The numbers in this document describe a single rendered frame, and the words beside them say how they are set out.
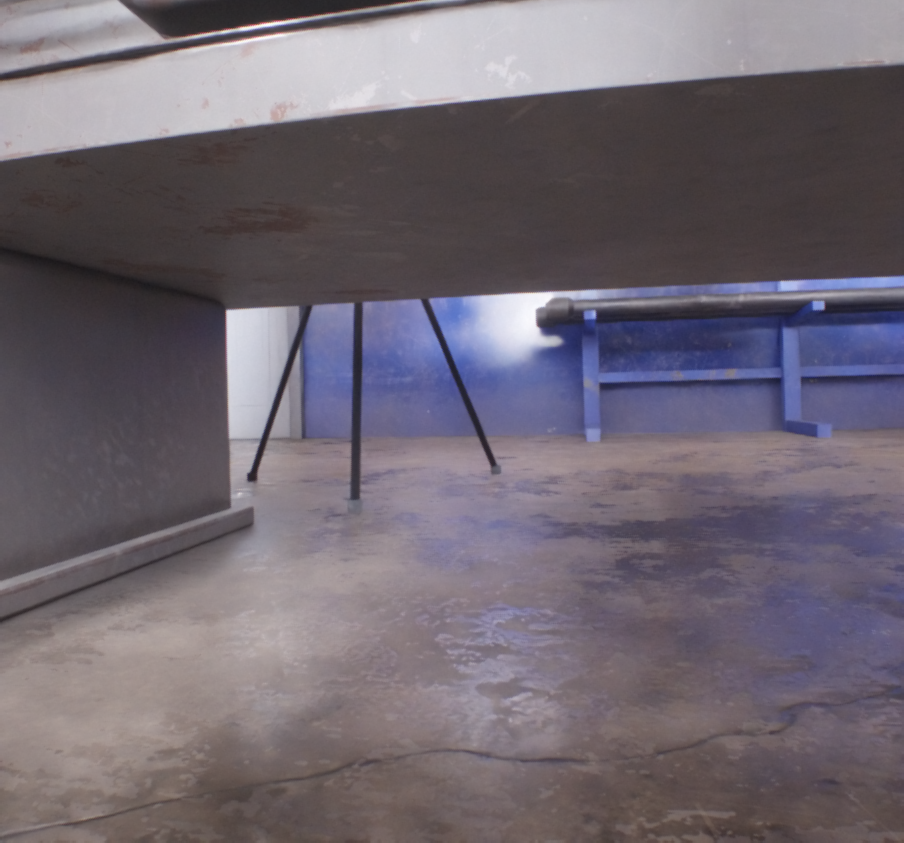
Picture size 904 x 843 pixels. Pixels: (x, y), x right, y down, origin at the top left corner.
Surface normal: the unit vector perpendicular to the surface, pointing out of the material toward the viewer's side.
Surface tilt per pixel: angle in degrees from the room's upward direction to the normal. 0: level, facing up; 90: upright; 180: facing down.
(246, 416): 90
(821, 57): 90
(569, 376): 90
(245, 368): 90
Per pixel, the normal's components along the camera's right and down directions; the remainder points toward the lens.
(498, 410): -0.19, 0.00
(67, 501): 0.98, -0.03
